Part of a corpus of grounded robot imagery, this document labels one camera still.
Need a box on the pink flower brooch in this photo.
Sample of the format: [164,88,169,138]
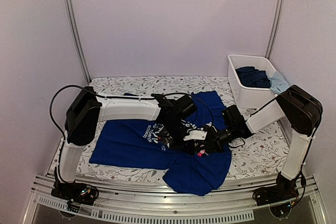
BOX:
[197,150,207,157]

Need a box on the blue printed t-shirt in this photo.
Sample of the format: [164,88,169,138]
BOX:
[88,90,233,196]

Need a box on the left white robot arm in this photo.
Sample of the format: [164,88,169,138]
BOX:
[51,86,207,206]

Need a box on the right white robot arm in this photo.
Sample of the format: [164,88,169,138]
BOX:
[203,85,323,208]

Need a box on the dark navy clothing in bin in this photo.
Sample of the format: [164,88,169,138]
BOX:
[236,66,271,89]

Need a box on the floral table cloth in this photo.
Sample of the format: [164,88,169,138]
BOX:
[47,76,292,183]

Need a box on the light blue cloth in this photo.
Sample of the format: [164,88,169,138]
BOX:
[268,71,289,94]

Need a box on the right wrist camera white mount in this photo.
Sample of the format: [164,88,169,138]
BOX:
[201,123,217,133]

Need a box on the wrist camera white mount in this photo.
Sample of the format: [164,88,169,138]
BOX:
[183,130,207,141]
[201,123,217,133]

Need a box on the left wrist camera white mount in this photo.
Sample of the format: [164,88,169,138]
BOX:
[183,130,207,141]

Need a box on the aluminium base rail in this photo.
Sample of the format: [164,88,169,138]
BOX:
[23,175,329,223]

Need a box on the right aluminium frame post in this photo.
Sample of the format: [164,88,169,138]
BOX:
[265,0,285,60]

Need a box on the aluminium frame post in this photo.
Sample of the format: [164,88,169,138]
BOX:
[265,0,285,60]
[64,0,92,83]

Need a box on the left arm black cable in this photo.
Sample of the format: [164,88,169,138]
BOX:
[50,84,213,183]

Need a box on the left aluminium frame post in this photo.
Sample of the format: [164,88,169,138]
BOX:
[64,0,92,83]

